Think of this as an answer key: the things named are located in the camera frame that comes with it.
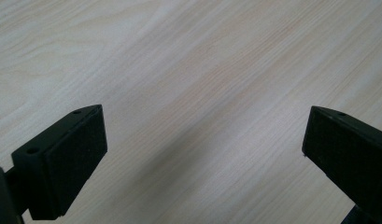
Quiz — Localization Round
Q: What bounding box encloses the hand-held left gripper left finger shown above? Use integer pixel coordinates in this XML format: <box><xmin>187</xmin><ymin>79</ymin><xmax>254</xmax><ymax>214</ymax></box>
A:
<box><xmin>5</xmin><ymin>104</ymin><xmax>108</xmax><ymax>221</ymax></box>

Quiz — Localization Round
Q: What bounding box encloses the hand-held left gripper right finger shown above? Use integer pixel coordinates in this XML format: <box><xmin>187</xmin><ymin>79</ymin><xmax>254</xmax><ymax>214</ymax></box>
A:
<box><xmin>302</xmin><ymin>105</ymin><xmax>382</xmax><ymax>222</ymax></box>

